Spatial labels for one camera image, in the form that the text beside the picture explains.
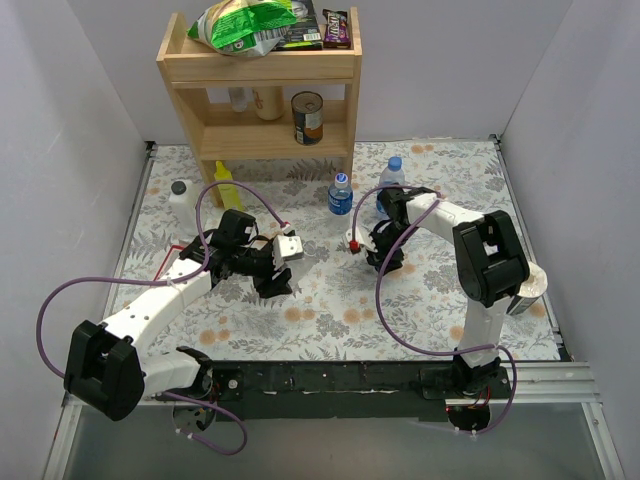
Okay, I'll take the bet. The black wrapped paper roll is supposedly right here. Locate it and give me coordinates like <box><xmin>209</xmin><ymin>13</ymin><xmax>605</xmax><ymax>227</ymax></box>
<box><xmin>507</xmin><ymin>261</ymin><xmax>548</xmax><ymax>316</ymax></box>

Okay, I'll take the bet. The yellow squeeze bottle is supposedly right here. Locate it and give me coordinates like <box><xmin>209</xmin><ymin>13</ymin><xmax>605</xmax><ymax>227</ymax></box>
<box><xmin>214</xmin><ymin>161</ymin><xmax>244</xmax><ymax>211</ymax></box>

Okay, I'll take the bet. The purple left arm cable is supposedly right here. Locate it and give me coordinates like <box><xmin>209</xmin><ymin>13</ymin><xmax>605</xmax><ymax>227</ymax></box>
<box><xmin>37</xmin><ymin>180</ymin><xmax>296</xmax><ymax>455</ymax></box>

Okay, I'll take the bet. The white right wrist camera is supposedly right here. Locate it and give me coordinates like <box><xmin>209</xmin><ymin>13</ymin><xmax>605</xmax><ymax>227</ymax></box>
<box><xmin>344</xmin><ymin>226</ymin><xmax>378</xmax><ymax>254</ymax></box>

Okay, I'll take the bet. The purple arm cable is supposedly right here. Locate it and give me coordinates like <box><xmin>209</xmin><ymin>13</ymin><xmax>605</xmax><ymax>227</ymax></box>
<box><xmin>349</xmin><ymin>185</ymin><xmax>519</xmax><ymax>434</ymax></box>
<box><xmin>37</xmin><ymin>180</ymin><xmax>296</xmax><ymax>455</ymax></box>

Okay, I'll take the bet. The black snack box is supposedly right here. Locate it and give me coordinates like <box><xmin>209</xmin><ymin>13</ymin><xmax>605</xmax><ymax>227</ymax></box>
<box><xmin>273</xmin><ymin>0</ymin><xmax>323</xmax><ymax>52</ymax></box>

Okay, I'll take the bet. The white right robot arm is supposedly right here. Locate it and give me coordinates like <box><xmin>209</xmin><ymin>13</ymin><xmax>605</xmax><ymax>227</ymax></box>
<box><xmin>366</xmin><ymin>184</ymin><xmax>530</xmax><ymax>398</ymax></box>

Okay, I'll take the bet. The blue bottle cap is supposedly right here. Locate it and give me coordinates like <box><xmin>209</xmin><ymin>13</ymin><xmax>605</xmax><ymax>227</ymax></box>
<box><xmin>388</xmin><ymin>156</ymin><xmax>402</xmax><ymax>171</ymax></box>

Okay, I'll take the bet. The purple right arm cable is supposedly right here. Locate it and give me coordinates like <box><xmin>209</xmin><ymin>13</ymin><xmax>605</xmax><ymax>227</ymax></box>
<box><xmin>349</xmin><ymin>185</ymin><xmax>519</xmax><ymax>434</ymax></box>

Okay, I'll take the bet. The brown candy bar pack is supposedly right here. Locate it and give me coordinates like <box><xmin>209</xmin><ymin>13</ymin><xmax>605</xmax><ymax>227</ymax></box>
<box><xmin>323</xmin><ymin>9</ymin><xmax>351</xmax><ymax>49</ymax></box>

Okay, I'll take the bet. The white blue cap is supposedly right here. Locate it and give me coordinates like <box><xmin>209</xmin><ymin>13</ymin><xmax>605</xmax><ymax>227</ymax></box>
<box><xmin>334</xmin><ymin>172</ymin><xmax>349</xmax><ymax>185</ymax></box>

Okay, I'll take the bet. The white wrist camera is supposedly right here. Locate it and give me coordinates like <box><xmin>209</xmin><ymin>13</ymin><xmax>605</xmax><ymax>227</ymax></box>
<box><xmin>344</xmin><ymin>226</ymin><xmax>378</xmax><ymax>254</ymax></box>
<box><xmin>272</xmin><ymin>223</ymin><xmax>304</xmax><ymax>270</ymax></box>

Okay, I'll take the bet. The blue label water bottle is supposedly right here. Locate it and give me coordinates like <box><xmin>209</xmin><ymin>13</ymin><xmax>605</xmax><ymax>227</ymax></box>
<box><xmin>376</xmin><ymin>163</ymin><xmax>405</xmax><ymax>219</ymax></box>
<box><xmin>328</xmin><ymin>179</ymin><xmax>353</xmax><ymax>235</ymax></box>

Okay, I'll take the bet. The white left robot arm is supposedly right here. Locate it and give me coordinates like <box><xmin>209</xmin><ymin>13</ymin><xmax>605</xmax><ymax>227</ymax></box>
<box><xmin>63</xmin><ymin>210</ymin><xmax>304</xmax><ymax>421</ymax></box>

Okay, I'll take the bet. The red rectangular box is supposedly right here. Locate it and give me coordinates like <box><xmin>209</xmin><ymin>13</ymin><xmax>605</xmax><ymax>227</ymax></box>
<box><xmin>154</xmin><ymin>244</ymin><xmax>184</xmax><ymax>281</ymax></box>

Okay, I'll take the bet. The beige cylinder bottle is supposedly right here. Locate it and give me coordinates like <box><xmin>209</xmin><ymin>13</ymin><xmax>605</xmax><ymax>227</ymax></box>
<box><xmin>252</xmin><ymin>86</ymin><xmax>284</xmax><ymax>121</ymax></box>

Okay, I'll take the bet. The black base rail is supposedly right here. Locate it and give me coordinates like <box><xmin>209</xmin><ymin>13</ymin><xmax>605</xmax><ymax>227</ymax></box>
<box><xmin>154</xmin><ymin>357</ymin><xmax>521</xmax><ymax>436</ymax></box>

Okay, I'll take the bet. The clear plastic bottle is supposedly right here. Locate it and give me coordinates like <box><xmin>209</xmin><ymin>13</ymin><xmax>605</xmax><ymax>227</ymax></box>
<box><xmin>286</xmin><ymin>237</ymin><xmax>316</xmax><ymax>290</ymax></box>

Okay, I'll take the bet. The tin can with label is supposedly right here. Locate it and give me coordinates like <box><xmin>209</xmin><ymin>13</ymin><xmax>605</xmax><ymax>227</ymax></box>
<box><xmin>291</xmin><ymin>91</ymin><xmax>323</xmax><ymax>146</ymax></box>

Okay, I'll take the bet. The wooden shelf rack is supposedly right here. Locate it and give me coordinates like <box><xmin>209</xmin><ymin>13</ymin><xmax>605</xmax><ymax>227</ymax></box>
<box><xmin>156</xmin><ymin>8</ymin><xmax>363</xmax><ymax>183</ymax></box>

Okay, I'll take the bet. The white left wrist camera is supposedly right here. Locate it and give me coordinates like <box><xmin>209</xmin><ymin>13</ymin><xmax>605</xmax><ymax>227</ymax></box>
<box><xmin>272</xmin><ymin>223</ymin><xmax>304</xmax><ymax>270</ymax></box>

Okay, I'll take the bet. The green chip bag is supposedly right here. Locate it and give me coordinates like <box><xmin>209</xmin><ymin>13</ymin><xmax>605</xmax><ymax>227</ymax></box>
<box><xmin>187</xmin><ymin>0</ymin><xmax>297</xmax><ymax>57</ymax></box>

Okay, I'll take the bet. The floral tablecloth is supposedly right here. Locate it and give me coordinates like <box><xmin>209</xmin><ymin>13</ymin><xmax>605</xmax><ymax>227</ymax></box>
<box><xmin>122</xmin><ymin>140</ymin><xmax>560</xmax><ymax>361</ymax></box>

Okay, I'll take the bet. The white bottle black cap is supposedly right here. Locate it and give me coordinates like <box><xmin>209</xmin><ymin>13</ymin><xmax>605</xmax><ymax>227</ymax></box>
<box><xmin>168</xmin><ymin>179</ymin><xmax>199</xmax><ymax>237</ymax></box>

